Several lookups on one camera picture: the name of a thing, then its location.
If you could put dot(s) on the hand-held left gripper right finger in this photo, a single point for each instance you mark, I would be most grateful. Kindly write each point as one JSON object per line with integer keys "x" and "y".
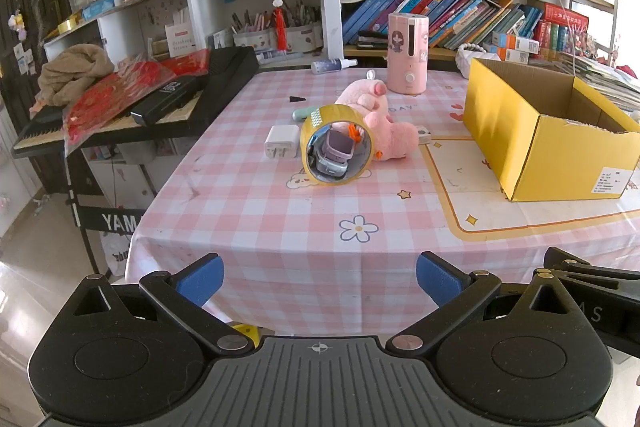
{"x": 440, "y": 279}

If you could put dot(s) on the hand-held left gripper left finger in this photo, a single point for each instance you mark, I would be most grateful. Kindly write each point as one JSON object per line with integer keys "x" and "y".
{"x": 200, "y": 279}

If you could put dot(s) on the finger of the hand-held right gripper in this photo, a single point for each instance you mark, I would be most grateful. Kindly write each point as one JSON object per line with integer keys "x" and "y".
{"x": 590, "y": 268}

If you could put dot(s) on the pink plush with orange feet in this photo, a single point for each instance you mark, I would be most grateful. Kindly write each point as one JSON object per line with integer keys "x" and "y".
{"x": 395, "y": 134}

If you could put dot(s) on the white charger plug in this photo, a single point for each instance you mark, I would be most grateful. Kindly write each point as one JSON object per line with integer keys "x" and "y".
{"x": 280, "y": 139}

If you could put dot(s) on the yellow cardboard box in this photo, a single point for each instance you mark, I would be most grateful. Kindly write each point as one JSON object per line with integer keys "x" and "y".
{"x": 500, "y": 122}

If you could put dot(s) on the purple grey smartwatch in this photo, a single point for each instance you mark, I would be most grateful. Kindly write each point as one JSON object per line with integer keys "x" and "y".
{"x": 337, "y": 142}

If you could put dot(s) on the yellow tape roll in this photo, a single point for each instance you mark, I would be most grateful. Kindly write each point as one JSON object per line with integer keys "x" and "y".
{"x": 325, "y": 114}

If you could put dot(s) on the light pink plush with paws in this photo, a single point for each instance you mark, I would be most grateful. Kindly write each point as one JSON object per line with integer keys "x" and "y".
{"x": 355, "y": 97}

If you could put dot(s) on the white cartoon desk mat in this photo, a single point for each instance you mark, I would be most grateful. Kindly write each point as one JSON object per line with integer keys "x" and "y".
{"x": 475, "y": 207}

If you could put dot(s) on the white plastic bag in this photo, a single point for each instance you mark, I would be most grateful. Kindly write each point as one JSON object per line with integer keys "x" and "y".
{"x": 116, "y": 254}

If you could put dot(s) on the black keyboard stand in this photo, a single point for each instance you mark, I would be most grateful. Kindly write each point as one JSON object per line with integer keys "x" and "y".
{"x": 112, "y": 222}

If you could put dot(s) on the pink checkered tablecloth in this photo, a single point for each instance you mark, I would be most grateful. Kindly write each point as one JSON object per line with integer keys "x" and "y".
{"x": 300, "y": 217}

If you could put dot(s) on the small white box red label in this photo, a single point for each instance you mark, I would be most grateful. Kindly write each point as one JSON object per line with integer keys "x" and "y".
{"x": 425, "y": 136}

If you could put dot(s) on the black long case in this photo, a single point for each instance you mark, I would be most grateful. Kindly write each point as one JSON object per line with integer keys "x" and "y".
{"x": 165, "y": 99}

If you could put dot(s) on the stack of papers and magazines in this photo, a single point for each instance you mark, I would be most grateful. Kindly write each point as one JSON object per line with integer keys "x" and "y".
{"x": 600, "y": 82}

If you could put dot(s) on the small mint green object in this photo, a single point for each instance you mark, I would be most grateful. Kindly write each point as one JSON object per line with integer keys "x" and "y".
{"x": 300, "y": 113}

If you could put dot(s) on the red plastic bag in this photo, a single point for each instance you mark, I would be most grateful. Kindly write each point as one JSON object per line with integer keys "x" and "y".
{"x": 110, "y": 97}

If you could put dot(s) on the small black triangular piece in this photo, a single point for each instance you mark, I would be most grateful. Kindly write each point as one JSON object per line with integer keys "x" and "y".
{"x": 297, "y": 99}

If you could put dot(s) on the black electronic keyboard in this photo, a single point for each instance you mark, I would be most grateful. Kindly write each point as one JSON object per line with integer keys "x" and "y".
{"x": 225, "y": 67}

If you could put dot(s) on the white quilted pearl handbag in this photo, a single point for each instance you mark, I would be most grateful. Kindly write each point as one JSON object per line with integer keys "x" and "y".
{"x": 470, "y": 59}

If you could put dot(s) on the orange and white carton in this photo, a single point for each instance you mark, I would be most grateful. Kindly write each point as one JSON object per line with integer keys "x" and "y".
{"x": 515, "y": 42}
{"x": 515, "y": 56}

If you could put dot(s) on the pink cylindrical humidifier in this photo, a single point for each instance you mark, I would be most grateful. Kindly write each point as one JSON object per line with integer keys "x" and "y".
{"x": 407, "y": 57}

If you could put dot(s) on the small spray bottle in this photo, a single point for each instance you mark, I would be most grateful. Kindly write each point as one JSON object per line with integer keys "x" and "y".
{"x": 330, "y": 66}

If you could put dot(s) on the brown cloth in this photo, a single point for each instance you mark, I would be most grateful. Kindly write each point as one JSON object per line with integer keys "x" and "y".
{"x": 70, "y": 72}

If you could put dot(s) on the patterned pen holder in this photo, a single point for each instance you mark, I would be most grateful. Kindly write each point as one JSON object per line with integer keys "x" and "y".
{"x": 305, "y": 38}
{"x": 252, "y": 38}

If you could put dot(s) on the red boxed book set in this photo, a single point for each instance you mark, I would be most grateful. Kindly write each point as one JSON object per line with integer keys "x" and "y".
{"x": 562, "y": 14}

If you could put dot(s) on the row of leaning colourful books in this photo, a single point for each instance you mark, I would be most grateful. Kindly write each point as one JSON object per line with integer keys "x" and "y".
{"x": 450, "y": 14}

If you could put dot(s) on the red hanging ornament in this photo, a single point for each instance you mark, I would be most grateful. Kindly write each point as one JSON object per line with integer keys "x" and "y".
{"x": 281, "y": 27}

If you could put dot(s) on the white desk shelf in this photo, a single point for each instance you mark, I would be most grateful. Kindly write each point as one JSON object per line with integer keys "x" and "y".
{"x": 200, "y": 2}

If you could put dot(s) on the blue tissue packet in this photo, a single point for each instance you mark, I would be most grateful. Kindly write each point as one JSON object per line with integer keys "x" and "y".
{"x": 102, "y": 8}

